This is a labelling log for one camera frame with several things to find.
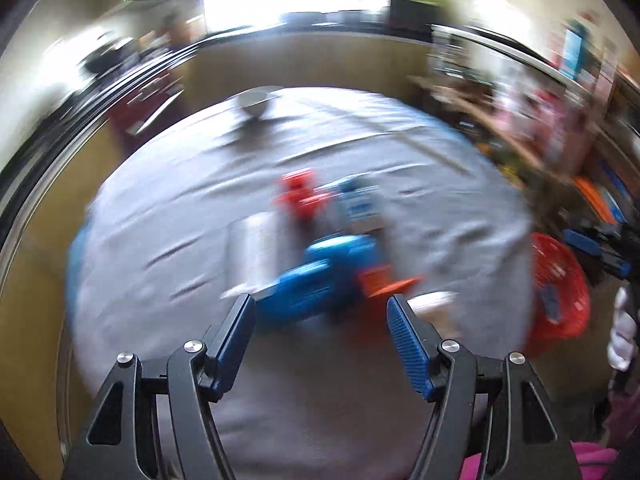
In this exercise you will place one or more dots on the white tissue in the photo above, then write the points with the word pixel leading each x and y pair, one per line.
pixel 432 300

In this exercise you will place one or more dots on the blue carton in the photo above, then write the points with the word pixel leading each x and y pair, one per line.
pixel 360 205

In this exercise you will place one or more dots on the red plastic bag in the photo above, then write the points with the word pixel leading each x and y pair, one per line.
pixel 300 195

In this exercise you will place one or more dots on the dark red cabinet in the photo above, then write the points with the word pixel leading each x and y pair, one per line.
pixel 145 100

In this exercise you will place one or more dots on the grey tablecloth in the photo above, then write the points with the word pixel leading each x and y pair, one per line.
pixel 165 240

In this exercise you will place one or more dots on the person's right hand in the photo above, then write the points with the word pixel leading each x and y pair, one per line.
pixel 622 330

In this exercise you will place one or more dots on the blue toy block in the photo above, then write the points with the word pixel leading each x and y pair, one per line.
pixel 320 275

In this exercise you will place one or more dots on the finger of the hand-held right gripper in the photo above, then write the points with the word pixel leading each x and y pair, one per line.
pixel 614 265
pixel 580 245

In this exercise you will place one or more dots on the black bag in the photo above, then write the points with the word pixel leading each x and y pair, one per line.
pixel 107 57

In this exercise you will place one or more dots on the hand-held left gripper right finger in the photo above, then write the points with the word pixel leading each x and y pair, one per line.
pixel 407 345

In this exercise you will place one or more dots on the white bowl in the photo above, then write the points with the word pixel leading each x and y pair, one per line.
pixel 256 102

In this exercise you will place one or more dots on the pink garment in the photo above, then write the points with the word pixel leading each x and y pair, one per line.
pixel 575 462

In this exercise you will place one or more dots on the red mesh basket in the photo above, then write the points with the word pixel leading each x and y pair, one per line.
pixel 560 270

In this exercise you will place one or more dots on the orange packet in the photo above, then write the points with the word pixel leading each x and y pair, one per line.
pixel 382 282

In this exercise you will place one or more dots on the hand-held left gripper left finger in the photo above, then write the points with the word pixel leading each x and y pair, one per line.
pixel 235 340

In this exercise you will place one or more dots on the wooden shelf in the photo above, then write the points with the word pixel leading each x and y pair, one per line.
pixel 500 115

